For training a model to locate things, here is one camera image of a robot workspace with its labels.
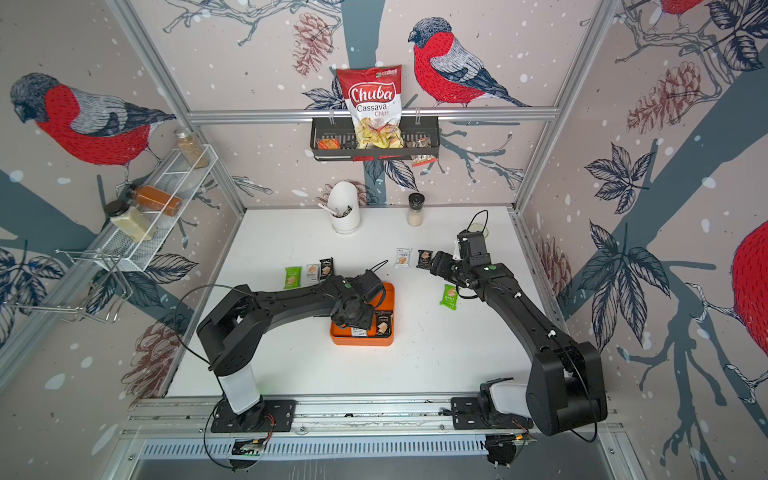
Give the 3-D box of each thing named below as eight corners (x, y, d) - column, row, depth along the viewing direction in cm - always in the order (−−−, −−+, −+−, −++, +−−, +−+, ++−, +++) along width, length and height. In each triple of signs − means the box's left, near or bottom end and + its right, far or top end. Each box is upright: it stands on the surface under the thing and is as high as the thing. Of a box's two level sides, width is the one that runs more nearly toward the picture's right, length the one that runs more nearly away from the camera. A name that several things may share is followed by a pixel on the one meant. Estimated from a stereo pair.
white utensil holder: (326, 232, 116) (319, 204, 104) (340, 207, 125) (334, 179, 113) (355, 238, 114) (350, 210, 102) (366, 212, 123) (363, 184, 111)
